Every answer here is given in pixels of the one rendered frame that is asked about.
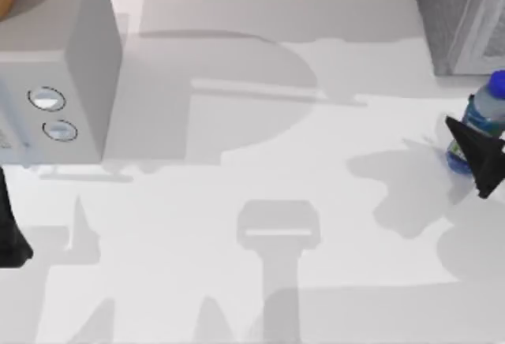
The clear bottle with blue cap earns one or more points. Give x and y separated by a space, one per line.
486 104

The pale microwave oven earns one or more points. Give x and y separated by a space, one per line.
83 68

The small round microwave knob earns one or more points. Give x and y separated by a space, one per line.
60 130

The large round microwave knob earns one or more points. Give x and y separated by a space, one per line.
46 99

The pale blue microwave door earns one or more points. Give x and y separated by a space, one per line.
8 123

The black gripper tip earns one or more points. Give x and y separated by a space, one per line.
10 233

